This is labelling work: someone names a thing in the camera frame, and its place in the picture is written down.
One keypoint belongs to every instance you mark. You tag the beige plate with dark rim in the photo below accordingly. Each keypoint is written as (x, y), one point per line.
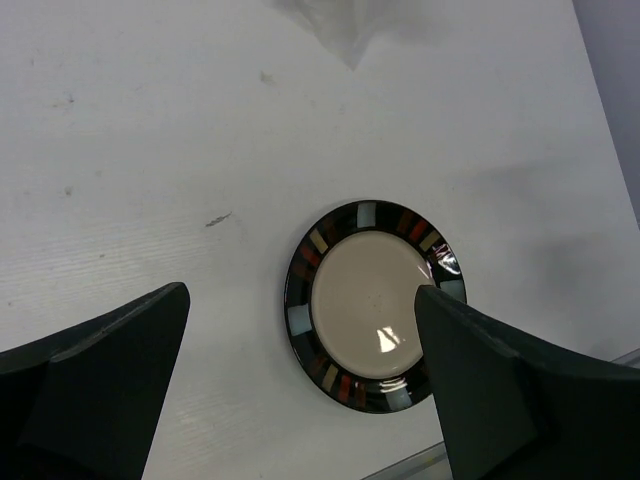
(349, 303)

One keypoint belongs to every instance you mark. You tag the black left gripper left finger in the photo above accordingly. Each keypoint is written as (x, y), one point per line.
(84, 403)

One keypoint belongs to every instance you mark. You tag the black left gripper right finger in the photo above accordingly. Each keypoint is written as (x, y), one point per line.
(451, 335)

